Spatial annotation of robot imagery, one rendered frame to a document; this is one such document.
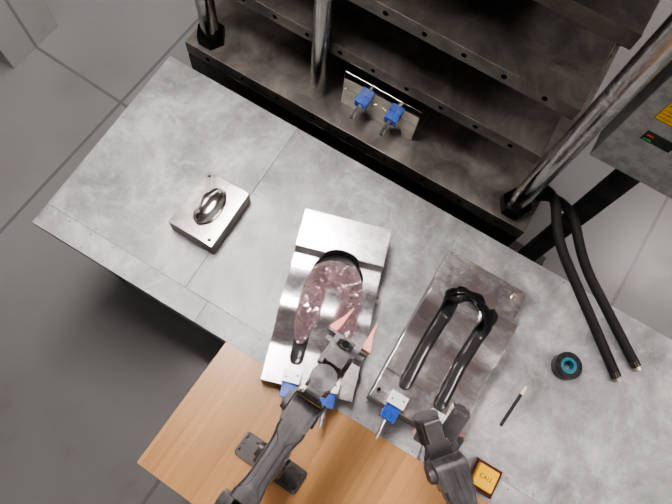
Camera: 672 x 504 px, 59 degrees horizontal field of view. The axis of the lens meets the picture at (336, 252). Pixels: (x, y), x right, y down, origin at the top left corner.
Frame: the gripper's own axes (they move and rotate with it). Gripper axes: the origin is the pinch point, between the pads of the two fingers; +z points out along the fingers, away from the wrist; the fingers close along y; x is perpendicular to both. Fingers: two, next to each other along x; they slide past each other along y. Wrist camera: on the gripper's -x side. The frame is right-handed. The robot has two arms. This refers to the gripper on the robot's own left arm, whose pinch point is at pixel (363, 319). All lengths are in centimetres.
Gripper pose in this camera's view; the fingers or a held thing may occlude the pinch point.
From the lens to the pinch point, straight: 137.6
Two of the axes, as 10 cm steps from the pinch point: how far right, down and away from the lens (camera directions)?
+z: 5.5, -7.7, 3.1
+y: -8.3, -5.5, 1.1
